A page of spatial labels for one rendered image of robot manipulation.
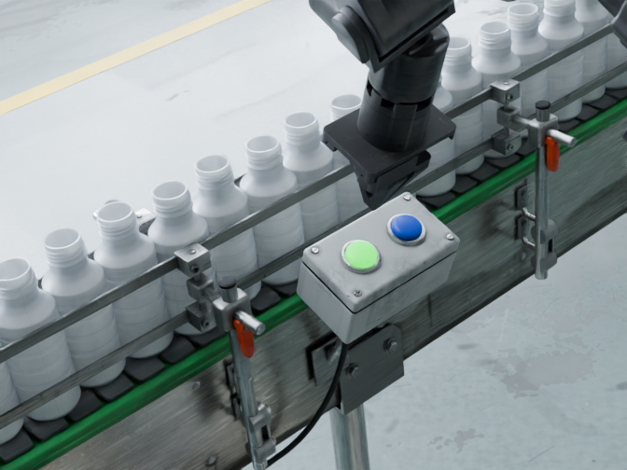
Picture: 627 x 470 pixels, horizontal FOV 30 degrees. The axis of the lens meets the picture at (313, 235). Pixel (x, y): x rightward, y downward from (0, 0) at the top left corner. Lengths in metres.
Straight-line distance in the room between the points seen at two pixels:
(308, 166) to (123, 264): 0.23
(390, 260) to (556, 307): 1.74
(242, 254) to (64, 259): 0.20
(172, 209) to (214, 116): 2.64
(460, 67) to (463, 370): 1.38
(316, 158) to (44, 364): 0.36
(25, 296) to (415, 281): 0.37
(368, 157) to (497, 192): 0.49
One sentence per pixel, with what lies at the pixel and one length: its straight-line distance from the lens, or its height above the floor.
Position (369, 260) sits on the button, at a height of 1.11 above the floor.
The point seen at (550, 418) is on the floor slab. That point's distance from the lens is 2.55.
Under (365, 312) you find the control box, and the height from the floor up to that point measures 1.07.
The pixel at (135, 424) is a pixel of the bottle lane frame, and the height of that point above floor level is 0.96.
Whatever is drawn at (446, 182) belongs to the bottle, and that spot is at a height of 1.02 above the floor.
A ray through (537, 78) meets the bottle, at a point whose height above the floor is 1.08.
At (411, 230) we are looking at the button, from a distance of 1.14.
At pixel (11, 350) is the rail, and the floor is 1.11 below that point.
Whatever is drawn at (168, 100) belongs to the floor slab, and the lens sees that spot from 3.93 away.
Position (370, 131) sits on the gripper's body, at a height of 1.28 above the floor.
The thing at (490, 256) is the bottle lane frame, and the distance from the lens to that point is 1.48.
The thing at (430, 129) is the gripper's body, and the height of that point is 1.26.
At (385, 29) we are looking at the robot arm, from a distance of 0.85.
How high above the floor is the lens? 1.76
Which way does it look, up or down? 34 degrees down
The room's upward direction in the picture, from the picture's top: 7 degrees counter-clockwise
